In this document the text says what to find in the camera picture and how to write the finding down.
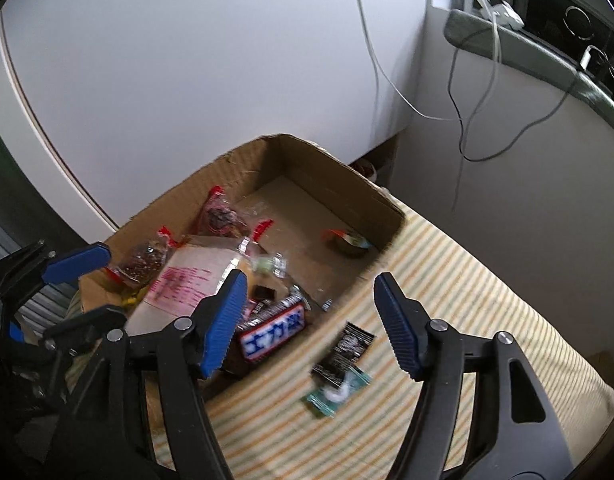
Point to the striped bed sheet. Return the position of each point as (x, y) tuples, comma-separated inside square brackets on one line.
[(487, 300)]

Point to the large bread package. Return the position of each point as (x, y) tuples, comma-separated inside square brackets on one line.
[(187, 270)]

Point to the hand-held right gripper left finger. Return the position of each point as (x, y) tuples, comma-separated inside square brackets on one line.
[(222, 325)]

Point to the grey window sill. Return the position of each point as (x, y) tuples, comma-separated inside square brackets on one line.
[(537, 52)]

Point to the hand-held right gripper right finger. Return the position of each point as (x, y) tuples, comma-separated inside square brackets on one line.
[(399, 325)]

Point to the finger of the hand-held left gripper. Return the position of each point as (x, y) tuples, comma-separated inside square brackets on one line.
[(87, 330), (77, 262)]

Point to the teal candy packet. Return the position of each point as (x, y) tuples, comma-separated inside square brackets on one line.
[(332, 395)]

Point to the white cabinet panel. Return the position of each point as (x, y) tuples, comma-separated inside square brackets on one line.
[(187, 70)]

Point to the black snack packet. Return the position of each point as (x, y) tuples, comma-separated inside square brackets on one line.
[(344, 347)]

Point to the white charger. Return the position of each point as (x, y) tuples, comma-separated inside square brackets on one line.
[(497, 5)]

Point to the brown cake packet red label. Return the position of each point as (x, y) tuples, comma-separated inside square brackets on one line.
[(219, 220)]

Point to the brown chocolate bar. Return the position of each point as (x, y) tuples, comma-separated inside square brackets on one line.
[(272, 337)]

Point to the black appliance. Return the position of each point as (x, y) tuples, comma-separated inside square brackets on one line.
[(572, 15)]

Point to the orange jelly packet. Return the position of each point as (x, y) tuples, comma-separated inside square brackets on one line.
[(349, 245)]

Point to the brown cardboard box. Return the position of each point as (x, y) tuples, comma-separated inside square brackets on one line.
[(307, 210)]

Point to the green candy packet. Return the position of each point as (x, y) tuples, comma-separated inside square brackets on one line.
[(267, 264)]

